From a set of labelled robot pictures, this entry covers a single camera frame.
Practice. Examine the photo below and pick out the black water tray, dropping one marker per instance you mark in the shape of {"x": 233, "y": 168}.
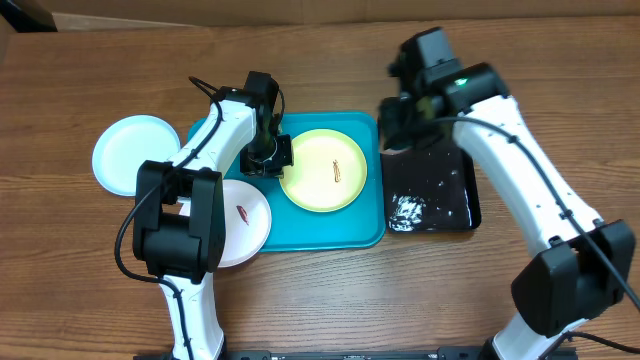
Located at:
{"x": 432, "y": 189}

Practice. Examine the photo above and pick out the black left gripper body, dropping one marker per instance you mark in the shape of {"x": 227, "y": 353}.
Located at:
{"x": 265, "y": 157}

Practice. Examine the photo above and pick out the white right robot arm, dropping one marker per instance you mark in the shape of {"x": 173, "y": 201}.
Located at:
{"x": 579, "y": 263}

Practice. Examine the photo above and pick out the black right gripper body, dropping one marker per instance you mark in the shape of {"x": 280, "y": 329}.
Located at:
{"x": 396, "y": 126}

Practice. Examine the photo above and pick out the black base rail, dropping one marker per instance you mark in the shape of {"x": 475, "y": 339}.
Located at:
{"x": 442, "y": 353}

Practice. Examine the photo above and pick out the dark object top left corner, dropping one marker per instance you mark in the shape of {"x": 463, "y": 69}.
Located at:
{"x": 27, "y": 16}

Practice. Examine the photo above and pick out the yellow plate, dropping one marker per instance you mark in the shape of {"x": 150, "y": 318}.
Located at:
{"x": 329, "y": 171}

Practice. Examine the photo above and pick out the pink white plate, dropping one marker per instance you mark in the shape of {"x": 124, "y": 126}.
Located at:
{"x": 248, "y": 220}

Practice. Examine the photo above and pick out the light blue plate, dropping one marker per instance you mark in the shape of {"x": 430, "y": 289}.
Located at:
{"x": 126, "y": 145}

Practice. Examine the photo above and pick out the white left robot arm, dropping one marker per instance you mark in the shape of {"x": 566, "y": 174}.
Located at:
{"x": 178, "y": 220}

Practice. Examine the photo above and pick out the teal plastic tray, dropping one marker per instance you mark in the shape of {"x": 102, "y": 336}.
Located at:
{"x": 360, "y": 224}

